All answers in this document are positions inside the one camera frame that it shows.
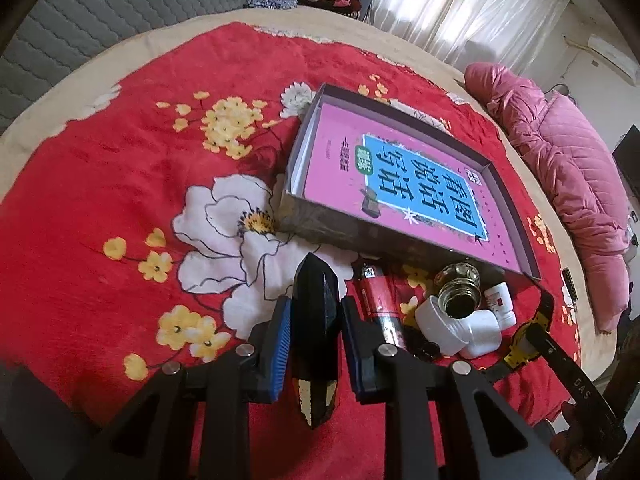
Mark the white round jar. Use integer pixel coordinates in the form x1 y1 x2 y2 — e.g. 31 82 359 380
414 296 469 356

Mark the red cylindrical battery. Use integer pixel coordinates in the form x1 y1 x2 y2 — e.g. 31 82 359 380
356 261 407 349

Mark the small white pill bottle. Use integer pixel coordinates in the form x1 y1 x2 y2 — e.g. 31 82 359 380
484 282 518 332

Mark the black gold lipstick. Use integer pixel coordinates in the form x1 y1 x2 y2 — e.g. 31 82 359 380
290 252 341 428

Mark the black yellow wristwatch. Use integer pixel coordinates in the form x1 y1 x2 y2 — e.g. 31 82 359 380
480 275 556 385

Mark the beige bed sheet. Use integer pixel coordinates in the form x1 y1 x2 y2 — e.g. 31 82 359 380
0 6 622 380

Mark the pink exercise book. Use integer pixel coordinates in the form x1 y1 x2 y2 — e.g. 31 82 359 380
304 104 520 271

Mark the red floral blanket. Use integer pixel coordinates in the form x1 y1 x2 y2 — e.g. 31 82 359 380
0 20 584 480

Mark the grey cardboard box tray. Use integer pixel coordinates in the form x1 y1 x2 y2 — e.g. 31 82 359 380
277 84 540 283

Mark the black television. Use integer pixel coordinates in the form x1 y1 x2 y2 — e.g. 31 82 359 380
613 125 640 198

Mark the pink quilted duvet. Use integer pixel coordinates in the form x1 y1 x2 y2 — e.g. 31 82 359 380
464 62 629 332

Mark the white air conditioner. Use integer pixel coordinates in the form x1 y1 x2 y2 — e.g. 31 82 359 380
587 35 639 80

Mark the white curtain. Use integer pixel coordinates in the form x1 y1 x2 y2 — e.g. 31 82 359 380
372 0 568 74

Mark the blue patterned cloth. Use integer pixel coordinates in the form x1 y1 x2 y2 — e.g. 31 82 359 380
244 0 297 10

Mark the grey quilted headboard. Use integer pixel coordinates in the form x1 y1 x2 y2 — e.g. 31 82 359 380
1 0 246 128

